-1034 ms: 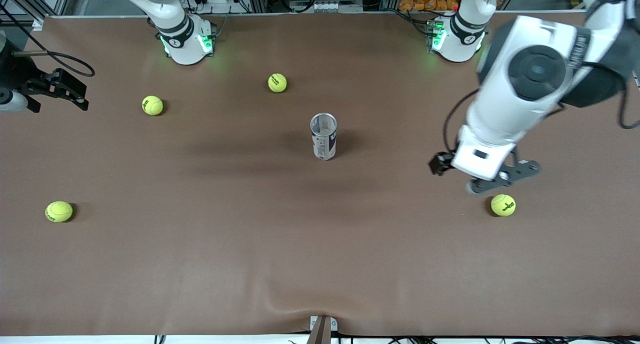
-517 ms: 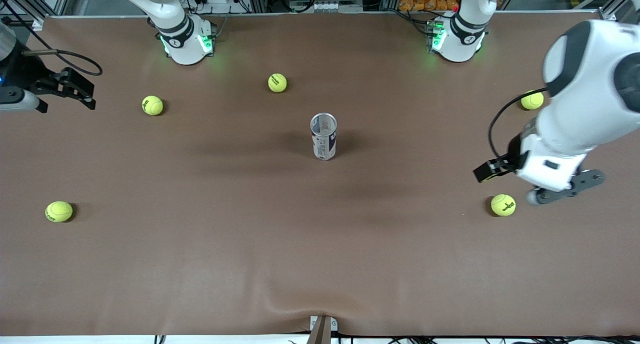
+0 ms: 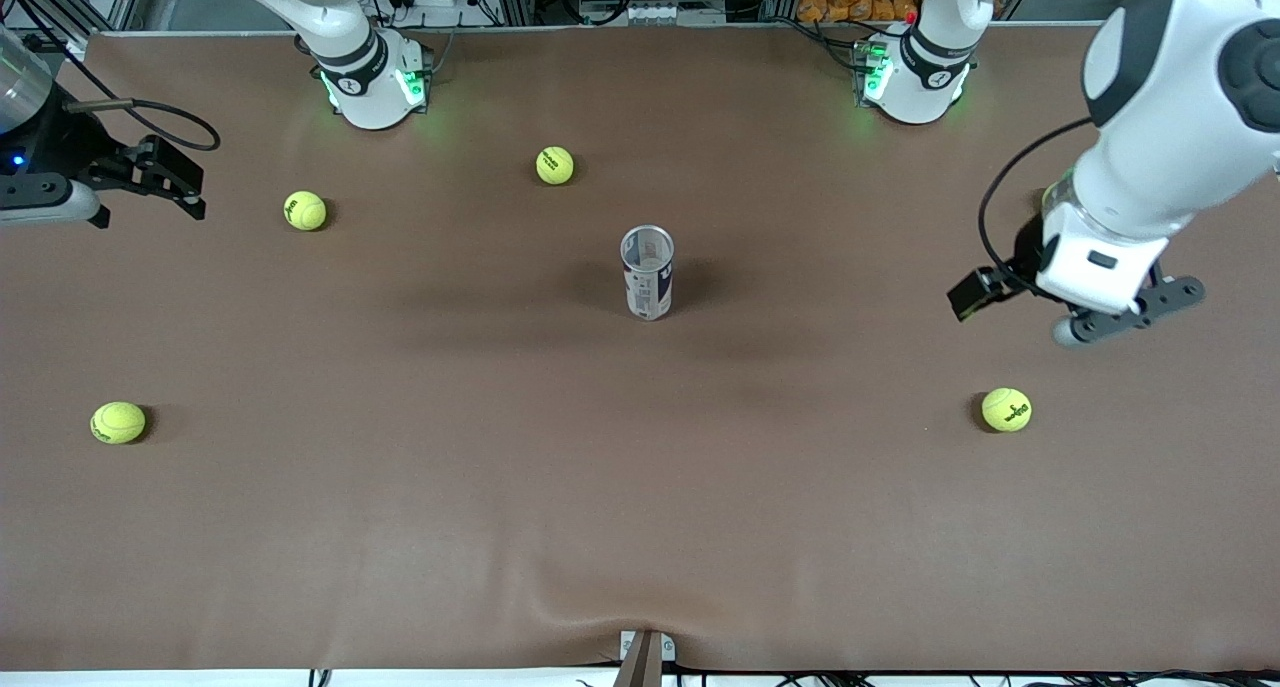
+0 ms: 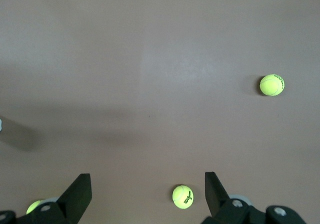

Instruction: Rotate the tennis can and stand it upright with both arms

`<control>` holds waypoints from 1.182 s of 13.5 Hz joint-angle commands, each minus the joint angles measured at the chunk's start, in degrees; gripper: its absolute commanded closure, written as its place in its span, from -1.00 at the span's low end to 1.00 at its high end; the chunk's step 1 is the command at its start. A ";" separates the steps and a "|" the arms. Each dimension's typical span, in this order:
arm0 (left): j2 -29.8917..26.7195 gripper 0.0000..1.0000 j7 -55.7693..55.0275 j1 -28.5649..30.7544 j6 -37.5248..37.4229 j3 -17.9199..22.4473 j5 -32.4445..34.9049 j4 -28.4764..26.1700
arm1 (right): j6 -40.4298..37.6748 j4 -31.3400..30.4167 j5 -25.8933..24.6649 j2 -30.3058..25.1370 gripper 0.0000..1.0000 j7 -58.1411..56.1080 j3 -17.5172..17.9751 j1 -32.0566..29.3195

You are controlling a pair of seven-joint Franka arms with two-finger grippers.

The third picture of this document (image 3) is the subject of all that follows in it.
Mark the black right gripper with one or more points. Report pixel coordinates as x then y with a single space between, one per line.
55 150

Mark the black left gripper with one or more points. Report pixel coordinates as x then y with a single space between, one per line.
1027 250

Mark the white blue tennis ball can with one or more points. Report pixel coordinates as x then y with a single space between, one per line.
648 292

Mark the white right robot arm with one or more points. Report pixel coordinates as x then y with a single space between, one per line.
365 77

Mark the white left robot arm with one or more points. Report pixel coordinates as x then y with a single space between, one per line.
1170 117

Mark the brown table cloth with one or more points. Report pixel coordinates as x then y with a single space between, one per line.
640 517

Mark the grey metal table clamp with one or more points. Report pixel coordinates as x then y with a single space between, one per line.
647 647

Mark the aluminium corner bracket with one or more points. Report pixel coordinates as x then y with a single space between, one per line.
77 49

